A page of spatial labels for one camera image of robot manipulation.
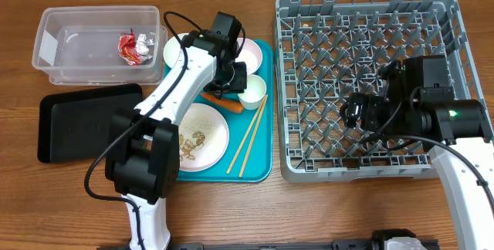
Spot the white paper cup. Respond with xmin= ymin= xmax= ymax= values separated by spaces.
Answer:
xmin=238 ymin=74 xmax=267 ymax=110

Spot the pink shallow bowl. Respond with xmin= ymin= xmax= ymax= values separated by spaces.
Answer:
xmin=235 ymin=38 xmax=263 ymax=75

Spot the white small bowl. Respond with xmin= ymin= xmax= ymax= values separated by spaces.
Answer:
xmin=163 ymin=36 xmax=181 ymax=68

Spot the red snack wrapper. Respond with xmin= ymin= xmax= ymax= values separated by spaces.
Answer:
xmin=117 ymin=29 xmax=154 ymax=66

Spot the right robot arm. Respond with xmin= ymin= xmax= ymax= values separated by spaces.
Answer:
xmin=340 ymin=56 xmax=493 ymax=249

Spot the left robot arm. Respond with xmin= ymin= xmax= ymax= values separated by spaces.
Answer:
xmin=101 ymin=12 xmax=247 ymax=249

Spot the grey dishwasher rack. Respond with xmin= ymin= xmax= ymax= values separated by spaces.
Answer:
xmin=275 ymin=0 xmax=483 ymax=183

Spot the orange carrot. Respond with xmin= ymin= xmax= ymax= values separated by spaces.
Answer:
xmin=200 ymin=93 xmax=244 ymax=113

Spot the white plate with peanuts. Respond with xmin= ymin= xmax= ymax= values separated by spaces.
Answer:
xmin=179 ymin=103 xmax=229 ymax=172

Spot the right wooden chopstick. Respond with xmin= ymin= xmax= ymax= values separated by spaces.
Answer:
xmin=239 ymin=95 xmax=269 ymax=177

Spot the wooden chopstick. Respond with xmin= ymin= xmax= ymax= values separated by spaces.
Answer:
xmin=239 ymin=95 xmax=269 ymax=177
xmin=226 ymin=95 xmax=268 ymax=174

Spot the teal plastic tray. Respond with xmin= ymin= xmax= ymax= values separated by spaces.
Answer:
xmin=178 ymin=39 xmax=273 ymax=183

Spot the left wooden chopstick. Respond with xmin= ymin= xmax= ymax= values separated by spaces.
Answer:
xmin=226 ymin=95 xmax=268 ymax=174

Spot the clear plastic bin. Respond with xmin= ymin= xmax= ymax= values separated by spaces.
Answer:
xmin=32 ymin=5 xmax=167 ymax=86

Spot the black plastic tray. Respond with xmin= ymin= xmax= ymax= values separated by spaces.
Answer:
xmin=37 ymin=83 xmax=143 ymax=164

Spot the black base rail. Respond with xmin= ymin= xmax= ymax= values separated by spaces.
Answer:
xmin=96 ymin=228 xmax=441 ymax=250

